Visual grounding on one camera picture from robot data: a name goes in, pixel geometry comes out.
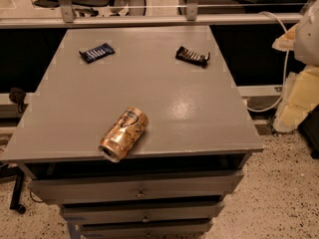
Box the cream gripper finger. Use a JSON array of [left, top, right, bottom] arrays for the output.
[[272, 66, 319, 132], [272, 25, 297, 52]]

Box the dark chocolate rxbar wrapper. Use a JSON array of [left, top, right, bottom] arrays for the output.
[[175, 46, 210, 68]]

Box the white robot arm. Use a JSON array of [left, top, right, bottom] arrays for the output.
[[272, 0, 319, 132]]

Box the crushed orange soda can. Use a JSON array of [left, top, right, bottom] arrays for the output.
[[99, 107, 149, 162]]

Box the grey drawer cabinet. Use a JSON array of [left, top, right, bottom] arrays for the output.
[[3, 26, 262, 239]]

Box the blue snack bar wrapper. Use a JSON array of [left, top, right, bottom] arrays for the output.
[[79, 43, 115, 64]]

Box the black caster leg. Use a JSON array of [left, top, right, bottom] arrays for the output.
[[0, 163, 26, 214]]

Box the white cable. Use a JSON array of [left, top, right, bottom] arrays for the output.
[[246, 11, 291, 114]]

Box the metal railing frame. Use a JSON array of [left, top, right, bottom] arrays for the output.
[[0, 0, 315, 29]]

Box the black cable bundle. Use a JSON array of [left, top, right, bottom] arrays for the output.
[[8, 87, 28, 115]]

